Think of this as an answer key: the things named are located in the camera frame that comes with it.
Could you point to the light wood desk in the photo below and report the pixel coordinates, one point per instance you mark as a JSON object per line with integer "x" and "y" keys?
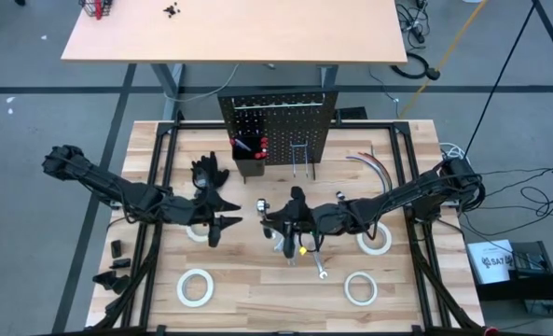
{"x": 234, "y": 28}

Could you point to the black electronic device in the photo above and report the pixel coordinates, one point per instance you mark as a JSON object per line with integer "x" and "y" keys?
{"x": 530, "y": 259}

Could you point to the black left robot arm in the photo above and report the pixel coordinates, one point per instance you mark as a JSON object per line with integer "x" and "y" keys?
{"x": 117, "y": 191}

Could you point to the black metal pegboard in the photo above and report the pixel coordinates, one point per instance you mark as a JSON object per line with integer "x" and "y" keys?
{"x": 280, "y": 130}

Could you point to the black side cart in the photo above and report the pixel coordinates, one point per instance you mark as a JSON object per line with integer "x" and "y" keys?
{"x": 537, "y": 289}

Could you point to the pile of black screws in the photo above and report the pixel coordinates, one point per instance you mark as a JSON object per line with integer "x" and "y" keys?
{"x": 171, "y": 9}

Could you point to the black plastic tool cup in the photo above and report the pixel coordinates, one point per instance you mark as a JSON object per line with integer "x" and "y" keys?
{"x": 248, "y": 165}

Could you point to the large black red-capped screwdriver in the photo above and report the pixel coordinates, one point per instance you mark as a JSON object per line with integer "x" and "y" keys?
{"x": 258, "y": 156}

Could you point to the small black printed part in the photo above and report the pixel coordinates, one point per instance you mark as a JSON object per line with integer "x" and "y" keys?
{"x": 113, "y": 282}
{"x": 116, "y": 248}
{"x": 120, "y": 264}

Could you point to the grey black work glove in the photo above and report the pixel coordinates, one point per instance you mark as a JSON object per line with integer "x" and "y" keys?
{"x": 215, "y": 168}

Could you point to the black aluminium table frame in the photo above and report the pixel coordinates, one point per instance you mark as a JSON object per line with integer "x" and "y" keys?
{"x": 374, "y": 125}

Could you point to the red tool in basket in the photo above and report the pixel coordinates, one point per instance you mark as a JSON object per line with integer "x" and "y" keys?
{"x": 99, "y": 9}

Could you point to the white printed manual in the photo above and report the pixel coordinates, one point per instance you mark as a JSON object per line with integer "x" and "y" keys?
{"x": 488, "y": 261}

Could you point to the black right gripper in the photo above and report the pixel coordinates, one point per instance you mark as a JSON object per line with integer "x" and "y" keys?
{"x": 313, "y": 219}

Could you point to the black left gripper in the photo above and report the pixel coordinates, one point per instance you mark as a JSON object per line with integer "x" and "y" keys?
{"x": 187, "y": 210}

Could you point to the red emergency stop button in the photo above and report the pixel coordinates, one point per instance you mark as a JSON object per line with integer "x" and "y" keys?
{"x": 490, "y": 331}

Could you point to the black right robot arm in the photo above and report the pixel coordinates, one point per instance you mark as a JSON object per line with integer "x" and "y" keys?
{"x": 397, "y": 196}

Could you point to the white masking tape roll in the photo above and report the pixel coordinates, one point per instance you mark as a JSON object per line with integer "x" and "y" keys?
{"x": 194, "y": 234}
{"x": 349, "y": 289}
{"x": 183, "y": 289}
{"x": 384, "y": 242}

